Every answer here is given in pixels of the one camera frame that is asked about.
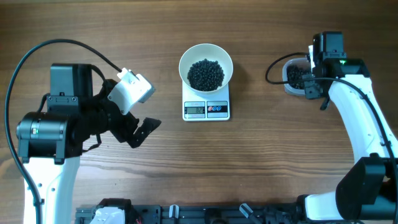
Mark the white digital kitchen scale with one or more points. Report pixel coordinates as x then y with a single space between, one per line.
205 107

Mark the black beans in bowl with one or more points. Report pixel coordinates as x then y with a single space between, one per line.
205 75

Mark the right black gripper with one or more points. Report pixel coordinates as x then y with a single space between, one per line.
311 91

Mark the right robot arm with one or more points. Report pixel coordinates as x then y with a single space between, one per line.
369 190

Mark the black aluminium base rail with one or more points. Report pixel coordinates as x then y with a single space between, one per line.
117 212

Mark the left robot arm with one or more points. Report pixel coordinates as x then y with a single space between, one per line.
50 140

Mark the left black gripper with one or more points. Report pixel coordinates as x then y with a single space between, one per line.
125 132

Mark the clear plastic container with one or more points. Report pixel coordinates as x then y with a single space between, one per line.
301 63

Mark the white bowl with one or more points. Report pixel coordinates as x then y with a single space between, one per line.
211 52

